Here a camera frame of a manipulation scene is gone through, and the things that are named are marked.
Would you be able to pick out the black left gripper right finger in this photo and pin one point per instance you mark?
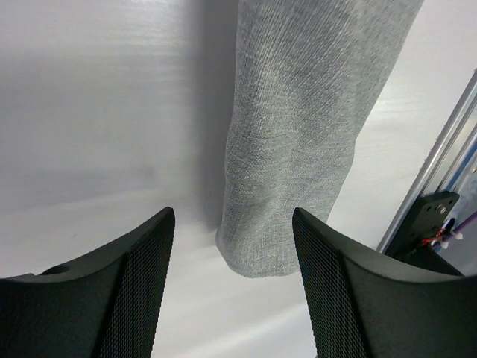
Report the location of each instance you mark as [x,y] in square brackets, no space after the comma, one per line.
[366,304]

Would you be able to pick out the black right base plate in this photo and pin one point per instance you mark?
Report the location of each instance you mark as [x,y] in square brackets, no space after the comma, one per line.
[424,223]

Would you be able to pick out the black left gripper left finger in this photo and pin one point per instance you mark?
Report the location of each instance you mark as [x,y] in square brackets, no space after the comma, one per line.
[105,303]

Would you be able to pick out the aluminium front rail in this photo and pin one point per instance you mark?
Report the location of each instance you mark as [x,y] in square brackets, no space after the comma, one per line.
[447,165]

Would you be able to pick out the grey cloth napkin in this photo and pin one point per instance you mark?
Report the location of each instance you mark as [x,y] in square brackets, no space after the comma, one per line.
[308,74]

